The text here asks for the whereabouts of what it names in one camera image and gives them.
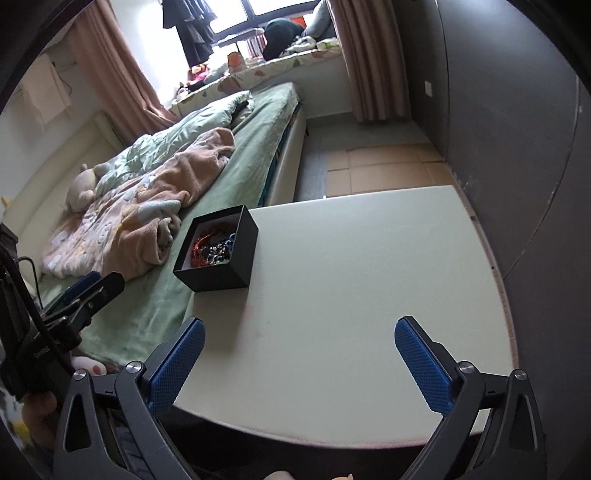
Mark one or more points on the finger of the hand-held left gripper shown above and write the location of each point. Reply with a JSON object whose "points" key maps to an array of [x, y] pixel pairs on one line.
{"points": [[83, 284], [111, 285]]}

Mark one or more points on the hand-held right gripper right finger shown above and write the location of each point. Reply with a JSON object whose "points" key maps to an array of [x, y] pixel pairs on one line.
{"points": [[422, 364]]}

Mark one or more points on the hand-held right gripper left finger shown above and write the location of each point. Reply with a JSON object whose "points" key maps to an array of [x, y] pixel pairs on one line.
{"points": [[180, 364]]}

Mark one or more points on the black jewelry box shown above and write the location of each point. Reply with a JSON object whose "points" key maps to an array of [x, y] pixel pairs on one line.
{"points": [[242, 249]]}

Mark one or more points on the person's left hand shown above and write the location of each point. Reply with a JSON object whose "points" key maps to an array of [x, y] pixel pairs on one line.
{"points": [[41, 415]]}

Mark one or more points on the white pink-spotted plush toy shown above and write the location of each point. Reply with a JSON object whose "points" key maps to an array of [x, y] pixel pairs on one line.
{"points": [[90, 364]]}

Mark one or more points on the pink fleece blanket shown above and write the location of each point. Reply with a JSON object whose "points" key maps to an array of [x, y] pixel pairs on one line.
{"points": [[138, 207]]}

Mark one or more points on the beige plush toy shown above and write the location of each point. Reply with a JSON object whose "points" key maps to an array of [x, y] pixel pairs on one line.
{"points": [[83, 187]]}

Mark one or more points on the white padded headboard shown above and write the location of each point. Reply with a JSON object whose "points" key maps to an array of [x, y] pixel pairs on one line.
{"points": [[46, 152]]}

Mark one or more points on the pale green quilt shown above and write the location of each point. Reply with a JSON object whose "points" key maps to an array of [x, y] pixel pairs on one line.
{"points": [[184, 129]]}

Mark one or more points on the beige towel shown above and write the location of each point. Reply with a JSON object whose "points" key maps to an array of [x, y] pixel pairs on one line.
{"points": [[46, 92]]}

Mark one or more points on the bed with green sheet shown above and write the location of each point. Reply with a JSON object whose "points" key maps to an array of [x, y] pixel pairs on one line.
{"points": [[258, 138]]}

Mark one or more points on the pink curtain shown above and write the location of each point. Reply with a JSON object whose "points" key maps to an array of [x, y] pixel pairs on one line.
{"points": [[369, 60], [115, 60]]}

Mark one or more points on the colourful plush toys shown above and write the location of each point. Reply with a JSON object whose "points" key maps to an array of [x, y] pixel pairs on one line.
{"points": [[198, 76]]}

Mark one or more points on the orange paper bag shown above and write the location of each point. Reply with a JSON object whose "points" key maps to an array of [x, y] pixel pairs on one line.
{"points": [[236, 62]]}

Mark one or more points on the hanging dark clothes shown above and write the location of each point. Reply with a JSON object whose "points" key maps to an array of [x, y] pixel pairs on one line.
{"points": [[194, 32]]}

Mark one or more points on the printed window seat cushion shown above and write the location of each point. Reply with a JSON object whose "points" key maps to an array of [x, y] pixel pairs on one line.
{"points": [[277, 64]]}

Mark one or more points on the row of books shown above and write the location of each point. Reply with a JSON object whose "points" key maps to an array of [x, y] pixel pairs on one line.
{"points": [[256, 48]]}

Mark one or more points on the dark bag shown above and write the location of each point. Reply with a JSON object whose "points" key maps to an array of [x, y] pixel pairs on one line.
{"points": [[281, 37]]}

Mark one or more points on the window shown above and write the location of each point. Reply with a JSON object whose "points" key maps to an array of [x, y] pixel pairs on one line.
{"points": [[277, 9]]}

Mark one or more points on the grey pillow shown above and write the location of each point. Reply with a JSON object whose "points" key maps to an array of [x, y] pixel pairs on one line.
{"points": [[321, 21]]}

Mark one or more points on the white wall socket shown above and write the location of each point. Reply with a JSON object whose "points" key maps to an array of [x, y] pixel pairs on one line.
{"points": [[429, 87]]}

